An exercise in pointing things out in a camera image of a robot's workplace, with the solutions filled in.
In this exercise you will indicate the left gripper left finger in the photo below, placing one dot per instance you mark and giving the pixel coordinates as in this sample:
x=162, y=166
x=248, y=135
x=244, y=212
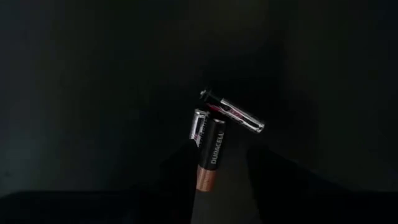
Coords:
x=180, y=180

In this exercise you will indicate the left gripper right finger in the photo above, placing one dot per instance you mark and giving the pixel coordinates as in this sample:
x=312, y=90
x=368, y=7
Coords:
x=280, y=186

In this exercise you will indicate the copper black Duracell battery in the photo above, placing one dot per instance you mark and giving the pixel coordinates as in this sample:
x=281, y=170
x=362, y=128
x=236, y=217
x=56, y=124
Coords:
x=213, y=149

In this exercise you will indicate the silver thin battery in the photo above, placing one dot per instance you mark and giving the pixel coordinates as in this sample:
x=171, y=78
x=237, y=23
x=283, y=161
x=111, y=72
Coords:
x=236, y=114
x=199, y=124

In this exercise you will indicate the black table mat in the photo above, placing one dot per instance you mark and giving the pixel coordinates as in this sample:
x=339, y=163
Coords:
x=93, y=93

